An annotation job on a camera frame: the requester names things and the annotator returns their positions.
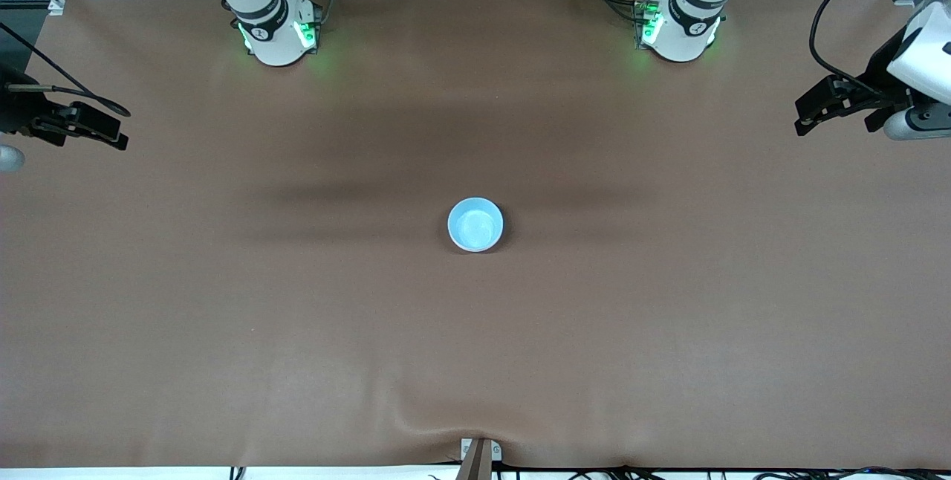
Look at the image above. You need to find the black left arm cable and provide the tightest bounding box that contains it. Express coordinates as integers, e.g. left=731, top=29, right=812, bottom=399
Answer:
left=810, top=0, right=903, bottom=100

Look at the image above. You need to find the brown table cover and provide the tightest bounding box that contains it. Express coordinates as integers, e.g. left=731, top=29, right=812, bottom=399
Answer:
left=0, top=0, right=951, bottom=470

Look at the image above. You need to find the metal clamp bracket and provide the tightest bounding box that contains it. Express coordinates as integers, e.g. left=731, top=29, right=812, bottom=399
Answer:
left=457, top=437, right=503, bottom=480

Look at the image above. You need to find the light blue bowl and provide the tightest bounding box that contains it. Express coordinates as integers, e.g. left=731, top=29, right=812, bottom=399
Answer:
left=447, top=197, right=505, bottom=253

